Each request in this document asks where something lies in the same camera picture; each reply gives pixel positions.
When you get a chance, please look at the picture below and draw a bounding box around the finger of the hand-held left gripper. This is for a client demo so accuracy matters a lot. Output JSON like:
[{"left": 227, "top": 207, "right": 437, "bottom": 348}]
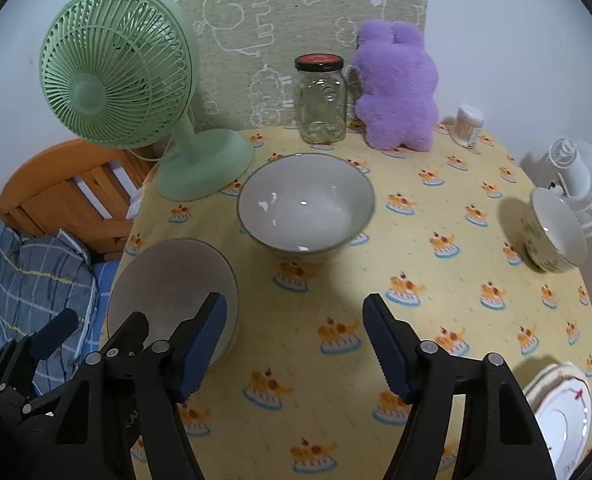
[
  {"left": 26, "top": 308, "right": 80, "bottom": 361},
  {"left": 100, "top": 311, "right": 151, "bottom": 361}
]

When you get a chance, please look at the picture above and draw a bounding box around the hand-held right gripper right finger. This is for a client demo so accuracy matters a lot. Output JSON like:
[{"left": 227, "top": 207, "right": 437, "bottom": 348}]
[{"left": 362, "top": 293, "right": 559, "bottom": 480}]

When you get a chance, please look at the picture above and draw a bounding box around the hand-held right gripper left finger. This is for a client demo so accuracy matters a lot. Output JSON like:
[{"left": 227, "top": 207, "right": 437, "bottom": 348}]
[{"left": 50, "top": 291, "right": 228, "bottom": 480}]

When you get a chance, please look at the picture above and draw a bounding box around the beige floral ceramic bowl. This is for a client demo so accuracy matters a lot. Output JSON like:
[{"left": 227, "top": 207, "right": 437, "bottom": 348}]
[
  {"left": 237, "top": 153, "right": 377, "bottom": 264},
  {"left": 106, "top": 238, "right": 240, "bottom": 368},
  {"left": 529, "top": 187, "right": 589, "bottom": 273}
]

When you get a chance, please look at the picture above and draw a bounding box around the white plate with red trim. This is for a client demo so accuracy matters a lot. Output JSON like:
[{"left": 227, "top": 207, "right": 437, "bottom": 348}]
[{"left": 532, "top": 376, "right": 592, "bottom": 480}]

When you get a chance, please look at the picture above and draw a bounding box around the yellow printed tablecloth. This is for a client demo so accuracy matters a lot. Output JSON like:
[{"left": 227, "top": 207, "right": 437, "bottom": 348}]
[{"left": 103, "top": 122, "right": 592, "bottom": 480}]

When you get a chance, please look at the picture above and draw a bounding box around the grey plaid pillow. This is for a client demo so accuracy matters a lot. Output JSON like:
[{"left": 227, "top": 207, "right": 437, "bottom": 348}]
[{"left": 0, "top": 230, "right": 99, "bottom": 396}]

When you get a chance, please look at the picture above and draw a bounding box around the blue plaid bed sheet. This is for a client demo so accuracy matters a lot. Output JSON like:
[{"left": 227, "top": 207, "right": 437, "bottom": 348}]
[{"left": 76, "top": 259, "right": 126, "bottom": 346}]

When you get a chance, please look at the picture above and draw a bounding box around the wooden bed headboard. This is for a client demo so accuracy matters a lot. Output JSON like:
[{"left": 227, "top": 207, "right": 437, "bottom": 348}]
[{"left": 0, "top": 139, "right": 159, "bottom": 253}]

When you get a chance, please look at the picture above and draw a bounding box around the cotton swab container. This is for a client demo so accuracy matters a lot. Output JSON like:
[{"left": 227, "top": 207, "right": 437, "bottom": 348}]
[{"left": 453, "top": 104, "right": 484, "bottom": 148}]

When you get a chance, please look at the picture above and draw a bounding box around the green desk fan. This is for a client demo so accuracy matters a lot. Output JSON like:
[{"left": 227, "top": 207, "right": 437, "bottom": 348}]
[{"left": 40, "top": 0, "right": 255, "bottom": 201}]

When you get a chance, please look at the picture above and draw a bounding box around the glass jar with dark lid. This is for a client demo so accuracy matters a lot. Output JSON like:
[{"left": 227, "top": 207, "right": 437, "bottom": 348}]
[{"left": 294, "top": 53, "right": 347, "bottom": 144}]

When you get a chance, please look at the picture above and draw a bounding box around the purple plush toy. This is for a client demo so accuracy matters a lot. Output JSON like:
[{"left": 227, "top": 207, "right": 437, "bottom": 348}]
[{"left": 348, "top": 20, "right": 439, "bottom": 152}]

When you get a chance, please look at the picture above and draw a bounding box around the white electric fan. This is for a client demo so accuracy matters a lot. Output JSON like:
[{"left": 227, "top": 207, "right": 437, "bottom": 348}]
[{"left": 533, "top": 137, "right": 592, "bottom": 238}]

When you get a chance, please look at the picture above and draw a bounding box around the green patterned wall mat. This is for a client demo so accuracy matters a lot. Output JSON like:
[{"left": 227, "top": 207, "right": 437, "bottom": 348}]
[{"left": 176, "top": 0, "right": 431, "bottom": 131}]

